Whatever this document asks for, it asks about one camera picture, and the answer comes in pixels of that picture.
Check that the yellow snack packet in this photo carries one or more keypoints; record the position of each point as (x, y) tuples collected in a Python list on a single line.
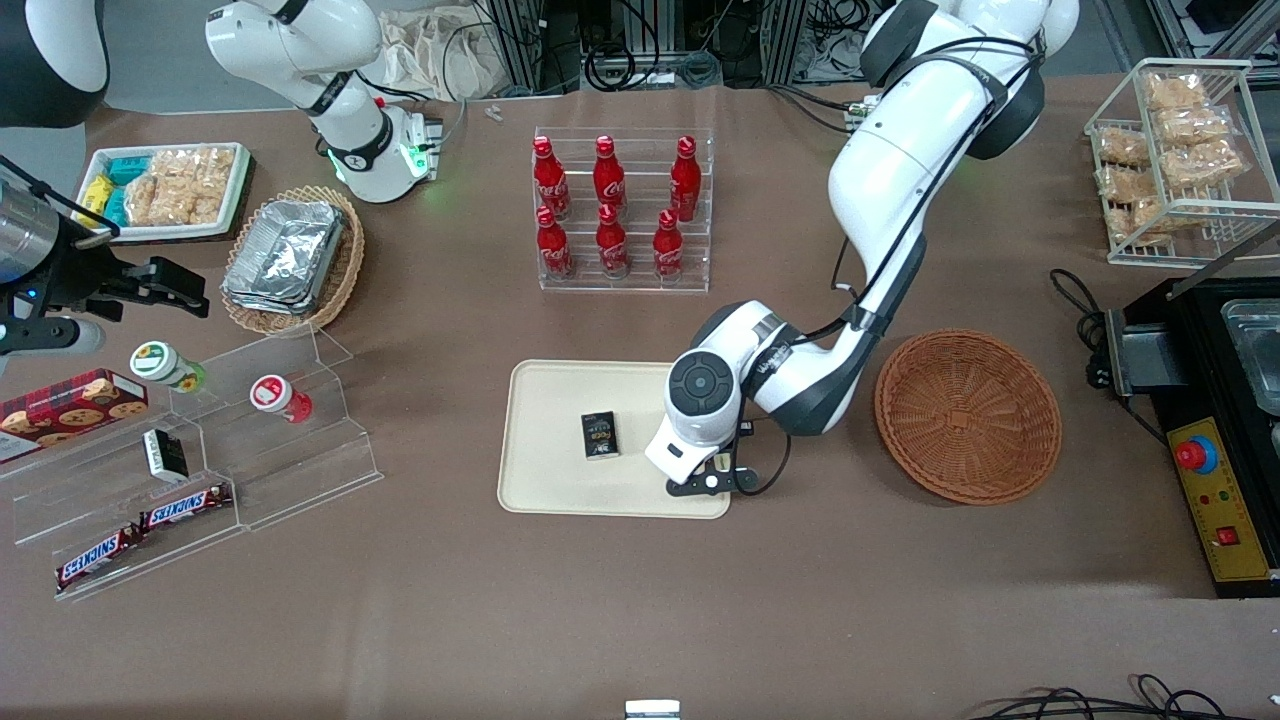
[(97, 192)]

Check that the clear rice cracker pack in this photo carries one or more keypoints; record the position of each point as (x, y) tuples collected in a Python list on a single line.
[(212, 205), (1205, 163), (195, 165), (1175, 92), (1150, 218), (1195, 125), (160, 200), (1122, 148), (1130, 185)]

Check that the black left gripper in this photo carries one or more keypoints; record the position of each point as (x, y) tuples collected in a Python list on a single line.
[(747, 432)]

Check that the small white device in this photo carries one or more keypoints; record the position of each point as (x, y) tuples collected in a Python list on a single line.
[(652, 709)]

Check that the red cola bottle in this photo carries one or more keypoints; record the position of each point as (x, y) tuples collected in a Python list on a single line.
[(612, 248), (553, 250), (550, 180), (668, 250), (686, 185), (609, 180)]

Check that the brown snickers bar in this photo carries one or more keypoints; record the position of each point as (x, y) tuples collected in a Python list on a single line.
[(185, 507), (98, 557)]

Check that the brown round wicker basket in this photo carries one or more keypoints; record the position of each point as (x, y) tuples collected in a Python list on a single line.
[(965, 415)]

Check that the cream rectangular serving tray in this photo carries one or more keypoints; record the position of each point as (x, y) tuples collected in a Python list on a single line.
[(560, 400)]

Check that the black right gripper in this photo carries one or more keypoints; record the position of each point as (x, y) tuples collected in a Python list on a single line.
[(82, 273)]

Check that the metal rack frame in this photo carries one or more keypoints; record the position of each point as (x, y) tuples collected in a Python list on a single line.
[(1200, 25)]

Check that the clear acrylic bottle riser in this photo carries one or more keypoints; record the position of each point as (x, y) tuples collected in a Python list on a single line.
[(640, 190)]

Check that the small black snack box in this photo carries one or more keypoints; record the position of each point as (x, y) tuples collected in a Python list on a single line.
[(600, 436)]

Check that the green lidded drink bottle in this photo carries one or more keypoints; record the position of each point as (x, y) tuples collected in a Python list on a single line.
[(160, 364)]

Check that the red lidded drink bottle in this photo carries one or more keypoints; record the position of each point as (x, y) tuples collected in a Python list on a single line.
[(275, 395)]

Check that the teal snack packet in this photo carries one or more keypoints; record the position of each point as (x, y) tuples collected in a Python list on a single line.
[(114, 208), (128, 168)]

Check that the yellow emergency stop control box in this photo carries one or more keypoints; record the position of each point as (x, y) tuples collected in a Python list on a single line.
[(1225, 500)]

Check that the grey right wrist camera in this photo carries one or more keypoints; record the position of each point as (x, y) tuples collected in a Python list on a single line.
[(50, 336)]

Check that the silver foil container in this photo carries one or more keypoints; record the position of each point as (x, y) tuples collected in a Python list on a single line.
[(262, 305), (285, 250)]

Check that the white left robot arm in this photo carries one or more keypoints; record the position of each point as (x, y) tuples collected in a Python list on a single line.
[(890, 170)]

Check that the white cloth bag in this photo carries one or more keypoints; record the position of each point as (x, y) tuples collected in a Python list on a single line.
[(440, 55)]

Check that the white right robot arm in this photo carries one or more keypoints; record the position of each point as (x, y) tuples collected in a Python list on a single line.
[(290, 40)]

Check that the black and white small box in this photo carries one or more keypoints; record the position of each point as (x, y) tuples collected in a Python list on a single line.
[(165, 455)]

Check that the red cookie box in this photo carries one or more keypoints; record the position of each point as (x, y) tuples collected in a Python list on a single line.
[(70, 410)]

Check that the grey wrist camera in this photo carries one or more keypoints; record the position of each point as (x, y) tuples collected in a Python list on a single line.
[(50, 336), (735, 482)]

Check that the clear acrylic step shelf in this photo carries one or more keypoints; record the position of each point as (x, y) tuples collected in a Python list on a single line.
[(320, 470), (60, 500)]

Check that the steel pan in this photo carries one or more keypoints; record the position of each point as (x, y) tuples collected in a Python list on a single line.
[(1255, 350)]

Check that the white rectangular snack tray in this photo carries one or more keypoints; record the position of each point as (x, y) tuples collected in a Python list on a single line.
[(235, 200)]

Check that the black machine housing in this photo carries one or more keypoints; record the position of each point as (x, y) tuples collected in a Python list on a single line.
[(1200, 340)]

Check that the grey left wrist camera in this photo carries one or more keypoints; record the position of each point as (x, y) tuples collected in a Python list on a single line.
[(735, 482)]

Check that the aluminium frame post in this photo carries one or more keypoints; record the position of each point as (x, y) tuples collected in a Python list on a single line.
[(785, 40), (520, 40)]

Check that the light oval wicker basket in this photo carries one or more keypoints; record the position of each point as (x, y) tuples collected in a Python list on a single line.
[(345, 265)]

